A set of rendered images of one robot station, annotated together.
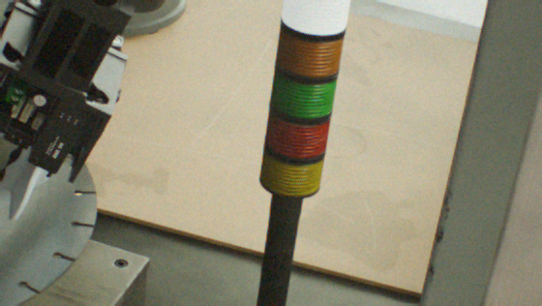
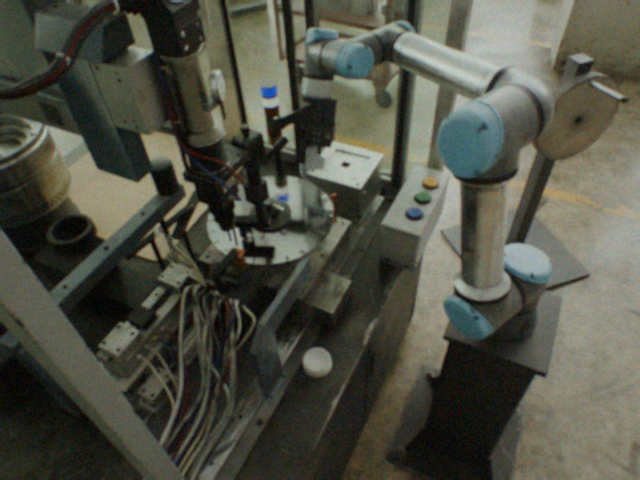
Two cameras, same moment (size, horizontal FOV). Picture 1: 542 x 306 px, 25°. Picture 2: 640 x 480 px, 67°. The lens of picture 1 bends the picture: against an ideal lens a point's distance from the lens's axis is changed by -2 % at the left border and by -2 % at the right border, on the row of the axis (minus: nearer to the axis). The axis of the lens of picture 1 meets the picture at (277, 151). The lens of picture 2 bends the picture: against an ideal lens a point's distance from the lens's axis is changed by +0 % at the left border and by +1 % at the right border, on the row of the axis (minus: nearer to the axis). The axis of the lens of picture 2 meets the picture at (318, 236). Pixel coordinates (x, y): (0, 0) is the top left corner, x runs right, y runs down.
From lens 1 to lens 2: 1.25 m
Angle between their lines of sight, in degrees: 59
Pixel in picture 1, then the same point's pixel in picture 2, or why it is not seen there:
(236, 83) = (122, 191)
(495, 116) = not seen: hidden behind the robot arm
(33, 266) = (302, 184)
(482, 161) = not seen: hidden behind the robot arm
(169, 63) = (102, 207)
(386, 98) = not seen: hidden behind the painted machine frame
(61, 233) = (289, 181)
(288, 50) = (275, 111)
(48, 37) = (325, 119)
